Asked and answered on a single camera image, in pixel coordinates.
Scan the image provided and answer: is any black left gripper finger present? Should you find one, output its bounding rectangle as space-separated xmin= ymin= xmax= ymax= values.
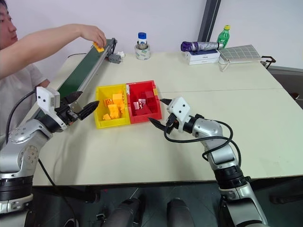
xmin=62 ymin=91 xmax=84 ymax=106
xmin=77 ymin=100 xmax=100 ymax=121

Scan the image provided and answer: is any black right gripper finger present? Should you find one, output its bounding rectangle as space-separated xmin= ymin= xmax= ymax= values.
xmin=159 ymin=97 xmax=175 ymax=106
xmin=148 ymin=117 xmax=168 ymax=132

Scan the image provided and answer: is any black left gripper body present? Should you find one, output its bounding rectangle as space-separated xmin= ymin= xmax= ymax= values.
xmin=54 ymin=103 xmax=80 ymax=126

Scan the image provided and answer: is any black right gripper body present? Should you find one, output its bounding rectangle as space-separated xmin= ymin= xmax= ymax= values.
xmin=165 ymin=113 xmax=180 ymax=134

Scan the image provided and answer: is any green conveyor belt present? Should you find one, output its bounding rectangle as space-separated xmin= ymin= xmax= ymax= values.
xmin=18 ymin=37 xmax=118 ymax=127

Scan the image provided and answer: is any person's bare hand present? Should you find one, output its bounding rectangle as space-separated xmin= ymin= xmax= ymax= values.
xmin=80 ymin=24 xmax=107 ymax=48

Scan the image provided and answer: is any yellow plastic bin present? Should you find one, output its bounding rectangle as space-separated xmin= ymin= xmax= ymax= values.
xmin=94 ymin=83 xmax=132 ymax=130

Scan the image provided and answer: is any red plastic bin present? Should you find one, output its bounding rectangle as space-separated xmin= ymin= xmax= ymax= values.
xmin=125 ymin=80 xmax=164 ymax=125

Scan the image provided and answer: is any long red toy brick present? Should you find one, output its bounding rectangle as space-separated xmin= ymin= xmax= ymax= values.
xmin=146 ymin=96 xmax=159 ymax=112

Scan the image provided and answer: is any flat red toy brick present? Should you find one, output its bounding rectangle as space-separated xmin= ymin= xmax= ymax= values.
xmin=132 ymin=107 xmax=152 ymax=117

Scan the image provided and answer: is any tall orange toy brick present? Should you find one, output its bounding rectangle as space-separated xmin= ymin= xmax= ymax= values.
xmin=107 ymin=104 xmax=123 ymax=119

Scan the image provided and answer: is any red white studded brick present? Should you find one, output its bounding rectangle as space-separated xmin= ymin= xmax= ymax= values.
xmin=133 ymin=98 xmax=147 ymax=110

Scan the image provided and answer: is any large orange toy brick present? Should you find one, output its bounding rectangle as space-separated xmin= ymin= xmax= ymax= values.
xmin=111 ymin=93 xmax=126 ymax=105

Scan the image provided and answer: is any white phone box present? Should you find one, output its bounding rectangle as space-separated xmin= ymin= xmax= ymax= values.
xmin=188 ymin=56 xmax=220 ymax=66
xmin=184 ymin=49 xmax=221 ymax=60

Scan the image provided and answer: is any clear tape roll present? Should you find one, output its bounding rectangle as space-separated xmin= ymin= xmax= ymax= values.
xmin=134 ymin=43 xmax=152 ymax=60

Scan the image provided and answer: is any person's white shirt torso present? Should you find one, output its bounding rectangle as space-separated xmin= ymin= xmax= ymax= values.
xmin=0 ymin=63 xmax=51 ymax=137

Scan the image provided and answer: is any purple grey folded umbrella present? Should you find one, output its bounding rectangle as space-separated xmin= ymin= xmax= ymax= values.
xmin=180 ymin=40 xmax=225 ymax=52

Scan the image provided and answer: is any white bottle blue cap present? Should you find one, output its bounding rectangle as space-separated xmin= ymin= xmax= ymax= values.
xmin=137 ymin=32 xmax=148 ymax=50

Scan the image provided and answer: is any green plastic bottle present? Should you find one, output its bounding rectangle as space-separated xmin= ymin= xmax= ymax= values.
xmin=217 ymin=24 xmax=232 ymax=49

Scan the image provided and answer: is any person's head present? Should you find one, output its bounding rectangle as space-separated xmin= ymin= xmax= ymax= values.
xmin=0 ymin=0 xmax=18 ymax=51

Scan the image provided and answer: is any black table clamp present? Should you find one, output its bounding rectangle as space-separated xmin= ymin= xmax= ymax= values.
xmin=259 ymin=55 xmax=277 ymax=70

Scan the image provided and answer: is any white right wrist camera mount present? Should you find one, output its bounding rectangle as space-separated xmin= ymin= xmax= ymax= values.
xmin=166 ymin=96 xmax=191 ymax=132

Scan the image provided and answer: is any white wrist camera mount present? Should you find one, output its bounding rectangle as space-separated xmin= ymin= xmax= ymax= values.
xmin=35 ymin=86 xmax=61 ymax=114
xmin=166 ymin=96 xmax=191 ymax=132

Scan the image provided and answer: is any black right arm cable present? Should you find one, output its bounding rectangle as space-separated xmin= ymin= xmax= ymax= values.
xmin=163 ymin=120 xmax=242 ymax=171

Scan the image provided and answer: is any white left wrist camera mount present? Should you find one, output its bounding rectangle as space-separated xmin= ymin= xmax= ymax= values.
xmin=35 ymin=86 xmax=61 ymax=114

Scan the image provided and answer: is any thin black table cable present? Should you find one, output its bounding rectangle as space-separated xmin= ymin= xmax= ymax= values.
xmin=67 ymin=52 xmax=88 ymax=59

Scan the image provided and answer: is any white cord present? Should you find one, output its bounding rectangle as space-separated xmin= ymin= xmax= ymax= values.
xmin=218 ymin=58 xmax=231 ymax=72

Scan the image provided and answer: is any grey metal post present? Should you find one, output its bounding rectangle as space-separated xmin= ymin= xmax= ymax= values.
xmin=197 ymin=0 xmax=222 ymax=44

